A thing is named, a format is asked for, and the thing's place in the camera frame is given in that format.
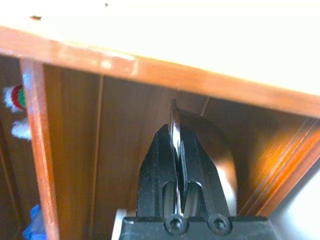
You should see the purple tissue pack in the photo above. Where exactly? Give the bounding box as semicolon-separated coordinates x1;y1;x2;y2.
21;204;48;240

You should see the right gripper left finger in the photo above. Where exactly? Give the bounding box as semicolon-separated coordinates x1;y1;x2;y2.
136;124;182;218

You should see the silver metal bowl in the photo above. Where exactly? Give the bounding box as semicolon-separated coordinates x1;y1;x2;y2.
169;98;239;217

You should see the white red green plush stocking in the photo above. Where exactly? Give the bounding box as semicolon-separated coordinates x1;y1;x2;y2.
2;84;33;140

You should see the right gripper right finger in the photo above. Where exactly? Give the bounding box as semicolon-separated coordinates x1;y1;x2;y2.
178;124;232;217

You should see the wooden cabinet with shelf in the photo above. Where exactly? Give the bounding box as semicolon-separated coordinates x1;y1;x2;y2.
0;24;320;240

